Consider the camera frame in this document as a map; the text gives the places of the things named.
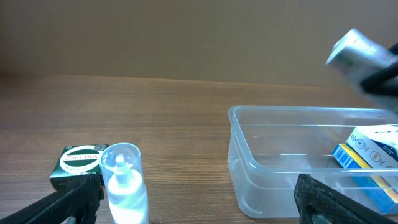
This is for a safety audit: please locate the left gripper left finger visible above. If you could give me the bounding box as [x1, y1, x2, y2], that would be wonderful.
[1, 173, 104, 224]

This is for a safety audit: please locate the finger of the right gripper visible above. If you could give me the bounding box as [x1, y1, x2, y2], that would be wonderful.
[361, 62, 397, 95]

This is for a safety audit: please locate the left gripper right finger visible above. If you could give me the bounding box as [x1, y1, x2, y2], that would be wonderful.
[294, 174, 397, 224]

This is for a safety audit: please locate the green Zam-Buk ointment box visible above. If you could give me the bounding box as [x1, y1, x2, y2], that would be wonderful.
[49, 144, 109, 190]

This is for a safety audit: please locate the white Panadol box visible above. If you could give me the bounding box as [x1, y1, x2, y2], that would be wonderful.
[325, 28, 397, 113]

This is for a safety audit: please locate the clear plastic container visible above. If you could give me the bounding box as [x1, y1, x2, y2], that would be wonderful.
[228, 105, 397, 218]

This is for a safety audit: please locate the white spray bottle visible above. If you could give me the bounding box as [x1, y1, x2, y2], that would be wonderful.
[99, 142, 150, 224]

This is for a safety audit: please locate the white plaster box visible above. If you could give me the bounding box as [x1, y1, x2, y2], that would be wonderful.
[346, 124, 397, 169]

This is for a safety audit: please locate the yellow blue lozenge box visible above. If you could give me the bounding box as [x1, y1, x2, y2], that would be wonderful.
[331, 143, 398, 215]

